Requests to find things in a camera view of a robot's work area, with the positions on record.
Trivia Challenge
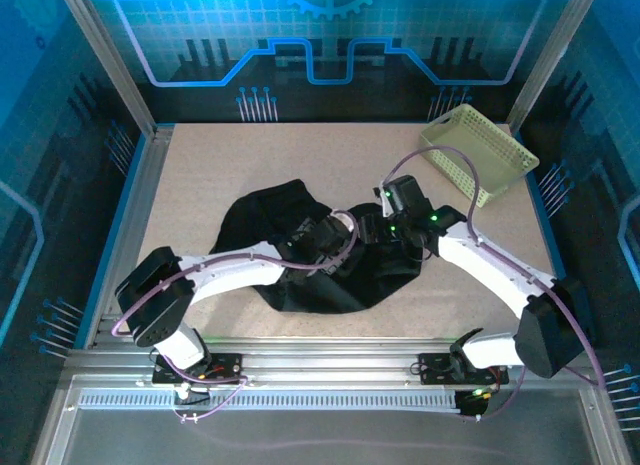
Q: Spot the black t-shirt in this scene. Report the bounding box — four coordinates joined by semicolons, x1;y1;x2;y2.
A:
208;178;426;317

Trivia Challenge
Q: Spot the pale green perforated plastic basket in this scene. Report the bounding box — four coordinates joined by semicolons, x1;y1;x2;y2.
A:
418;103;540;209

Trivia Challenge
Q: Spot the blue table edge strip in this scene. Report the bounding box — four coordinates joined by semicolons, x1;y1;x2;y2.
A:
509;124;591;349

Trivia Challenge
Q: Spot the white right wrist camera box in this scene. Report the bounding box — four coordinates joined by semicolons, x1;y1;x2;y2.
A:
373;182;396;219

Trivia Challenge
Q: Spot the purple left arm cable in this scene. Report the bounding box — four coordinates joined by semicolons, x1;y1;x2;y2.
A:
110;209;360;424

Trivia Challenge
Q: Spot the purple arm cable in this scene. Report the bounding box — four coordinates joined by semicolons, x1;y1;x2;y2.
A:
382;145;607;421
110;209;360;424

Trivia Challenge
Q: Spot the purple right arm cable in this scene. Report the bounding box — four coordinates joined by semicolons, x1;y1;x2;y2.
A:
382;145;607;421

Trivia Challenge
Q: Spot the aluminium mounting rail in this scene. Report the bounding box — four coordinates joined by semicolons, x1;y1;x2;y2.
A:
64;337;599;391

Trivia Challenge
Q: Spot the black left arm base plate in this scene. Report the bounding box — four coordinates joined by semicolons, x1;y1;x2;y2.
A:
152;352;245;386

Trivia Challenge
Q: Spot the white slotted cable duct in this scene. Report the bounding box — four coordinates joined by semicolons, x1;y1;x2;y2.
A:
79;390;464;412

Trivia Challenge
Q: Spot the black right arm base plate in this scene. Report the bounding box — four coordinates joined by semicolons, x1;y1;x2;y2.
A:
418;352;509;386

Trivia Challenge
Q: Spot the aluminium table side rail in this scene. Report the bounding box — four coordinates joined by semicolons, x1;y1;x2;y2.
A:
89;124;174;346

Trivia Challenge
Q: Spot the aluminium frame post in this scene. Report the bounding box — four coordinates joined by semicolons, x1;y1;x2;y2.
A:
55;0;174;141
506;0;604;131

